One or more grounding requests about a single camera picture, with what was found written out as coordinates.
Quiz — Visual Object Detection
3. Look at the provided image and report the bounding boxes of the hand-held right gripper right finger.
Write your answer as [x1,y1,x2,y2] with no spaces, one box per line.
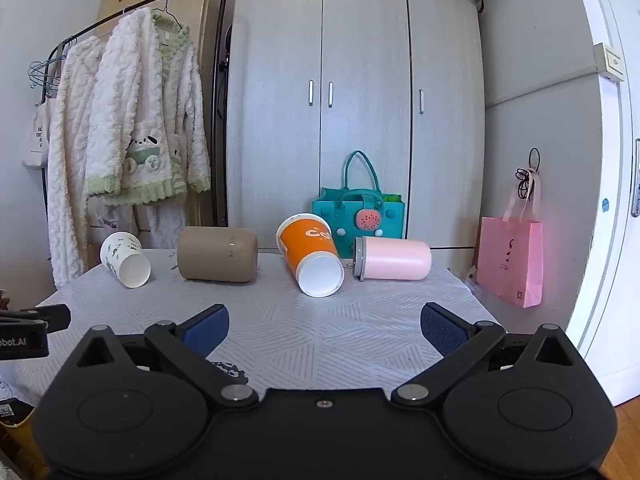
[390,302,584,407]

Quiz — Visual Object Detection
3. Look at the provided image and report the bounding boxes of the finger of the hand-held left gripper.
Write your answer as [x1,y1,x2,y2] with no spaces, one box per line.
[0,304,71,334]

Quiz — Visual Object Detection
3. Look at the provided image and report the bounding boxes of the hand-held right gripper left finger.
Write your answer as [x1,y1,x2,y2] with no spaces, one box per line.
[75,304,259,409]

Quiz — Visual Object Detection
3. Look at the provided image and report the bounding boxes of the beige tumbler cup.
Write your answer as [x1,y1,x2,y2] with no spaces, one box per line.
[176,226,259,283]

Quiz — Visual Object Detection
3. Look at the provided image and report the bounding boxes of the pink tumbler cup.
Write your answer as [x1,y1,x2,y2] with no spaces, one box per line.
[352,236,432,282]

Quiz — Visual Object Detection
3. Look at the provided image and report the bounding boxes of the white paper cup green print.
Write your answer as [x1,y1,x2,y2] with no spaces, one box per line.
[100,231,152,289]

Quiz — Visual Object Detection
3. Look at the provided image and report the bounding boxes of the orange paper cup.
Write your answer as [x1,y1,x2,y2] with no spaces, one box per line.
[276,213,346,297]

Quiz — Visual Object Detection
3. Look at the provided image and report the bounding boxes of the yellow container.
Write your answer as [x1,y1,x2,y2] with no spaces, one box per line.
[0,399,52,467]

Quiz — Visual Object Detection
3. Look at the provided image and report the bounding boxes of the pink paper bag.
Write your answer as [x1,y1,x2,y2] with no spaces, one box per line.
[476,170,545,309]

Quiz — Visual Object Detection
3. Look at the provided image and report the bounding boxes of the white patterned tablecloth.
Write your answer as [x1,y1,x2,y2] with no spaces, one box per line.
[10,249,501,411]

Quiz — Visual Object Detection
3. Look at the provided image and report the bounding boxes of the teal felt handbag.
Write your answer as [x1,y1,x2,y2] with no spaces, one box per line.
[312,150,406,257]

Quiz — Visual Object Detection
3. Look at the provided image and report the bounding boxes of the plain white fleece robe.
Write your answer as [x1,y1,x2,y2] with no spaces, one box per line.
[46,35,190,290]

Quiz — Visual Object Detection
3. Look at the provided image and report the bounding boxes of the white canvas tote bag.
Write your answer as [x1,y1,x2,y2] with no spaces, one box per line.
[21,100,54,169]

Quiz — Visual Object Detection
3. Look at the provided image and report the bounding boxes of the white door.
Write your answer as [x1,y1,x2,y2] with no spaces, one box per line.
[564,0,640,407]

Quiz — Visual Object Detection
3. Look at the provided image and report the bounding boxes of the white fleece robe green trim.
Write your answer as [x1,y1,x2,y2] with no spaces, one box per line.
[83,7,212,207]

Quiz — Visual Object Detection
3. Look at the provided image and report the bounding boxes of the black metal clothes rack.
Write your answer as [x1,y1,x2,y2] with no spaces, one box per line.
[47,0,232,228]

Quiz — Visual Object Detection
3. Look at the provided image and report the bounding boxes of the light grey wooden wardrobe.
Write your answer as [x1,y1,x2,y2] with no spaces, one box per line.
[226,0,487,272]

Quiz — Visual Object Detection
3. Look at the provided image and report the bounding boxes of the black hair ties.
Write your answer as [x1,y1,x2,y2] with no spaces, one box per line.
[514,148,542,202]

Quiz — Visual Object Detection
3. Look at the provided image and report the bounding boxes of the bunch of wire hangers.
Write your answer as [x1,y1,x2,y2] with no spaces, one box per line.
[28,59,61,99]

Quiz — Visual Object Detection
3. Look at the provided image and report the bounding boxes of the metal door handle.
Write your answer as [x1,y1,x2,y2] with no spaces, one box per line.
[630,137,640,219]

